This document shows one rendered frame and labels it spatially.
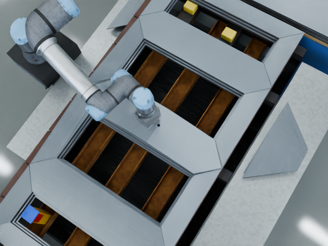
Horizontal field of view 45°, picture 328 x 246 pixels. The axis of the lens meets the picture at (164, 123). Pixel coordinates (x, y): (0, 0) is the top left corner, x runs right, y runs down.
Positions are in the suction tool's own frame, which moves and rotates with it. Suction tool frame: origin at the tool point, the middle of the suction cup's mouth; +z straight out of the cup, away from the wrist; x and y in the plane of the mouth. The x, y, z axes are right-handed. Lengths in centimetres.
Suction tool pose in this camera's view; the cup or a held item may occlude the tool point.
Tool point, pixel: (150, 121)
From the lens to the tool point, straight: 174.5
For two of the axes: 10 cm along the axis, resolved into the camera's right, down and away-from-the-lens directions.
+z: 0.6, 3.0, 9.5
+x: -7.6, -6.0, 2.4
